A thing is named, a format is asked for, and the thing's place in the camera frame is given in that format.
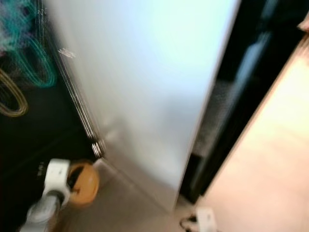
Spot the orange round object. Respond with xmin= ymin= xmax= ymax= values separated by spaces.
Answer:
xmin=67 ymin=162 xmax=100 ymax=208

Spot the black glossy fridge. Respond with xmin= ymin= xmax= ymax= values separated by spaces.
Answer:
xmin=180 ymin=0 xmax=309 ymax=204

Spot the clear bubble wrap sheet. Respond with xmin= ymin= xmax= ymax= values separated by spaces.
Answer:
xmin=196 ymin=80 xmax=235 ymax=155

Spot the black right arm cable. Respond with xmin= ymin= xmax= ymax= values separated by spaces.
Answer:
xmin=180 ymin=217 xmax=198 ymax=232

